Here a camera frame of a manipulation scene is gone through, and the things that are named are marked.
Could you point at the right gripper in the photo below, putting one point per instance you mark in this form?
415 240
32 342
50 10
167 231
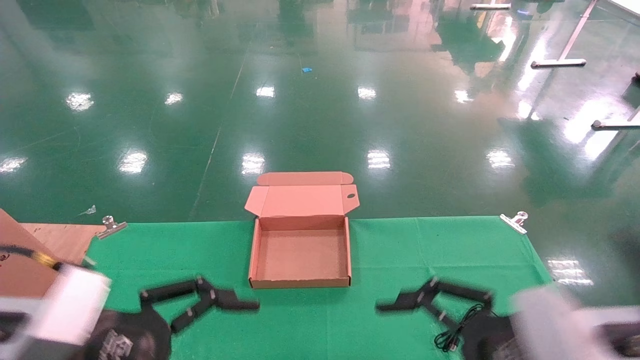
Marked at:
487 337

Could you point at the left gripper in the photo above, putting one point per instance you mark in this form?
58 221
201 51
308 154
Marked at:
135 332

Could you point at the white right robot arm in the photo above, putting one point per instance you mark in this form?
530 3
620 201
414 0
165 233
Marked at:
560 320

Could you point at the open brown cardboard mailer box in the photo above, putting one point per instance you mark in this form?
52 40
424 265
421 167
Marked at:
300 255

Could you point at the green table cloth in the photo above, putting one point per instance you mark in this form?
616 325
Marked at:
390 260

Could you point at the silver metal clamp clip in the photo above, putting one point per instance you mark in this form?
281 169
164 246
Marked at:
111 228
514 222

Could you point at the large plain brown carton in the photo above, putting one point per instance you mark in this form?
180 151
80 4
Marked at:
20 280

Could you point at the white stand foot bar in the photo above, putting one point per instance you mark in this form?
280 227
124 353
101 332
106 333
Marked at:
615 124
490 6

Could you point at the white pole stand with foot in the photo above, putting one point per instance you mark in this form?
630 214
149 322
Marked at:
557 62

